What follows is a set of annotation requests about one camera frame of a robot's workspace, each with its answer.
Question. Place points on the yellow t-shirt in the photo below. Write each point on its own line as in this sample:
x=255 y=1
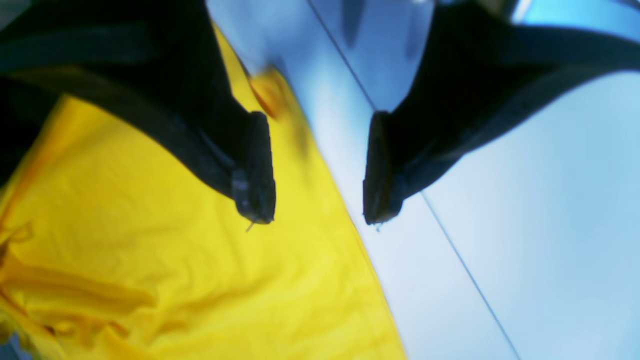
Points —
x=112 y=250

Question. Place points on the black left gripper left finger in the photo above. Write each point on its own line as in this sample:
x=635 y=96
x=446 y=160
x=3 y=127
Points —
x=155 y=64

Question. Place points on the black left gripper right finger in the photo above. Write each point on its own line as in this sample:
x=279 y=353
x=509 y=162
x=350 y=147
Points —
x=488 y=66

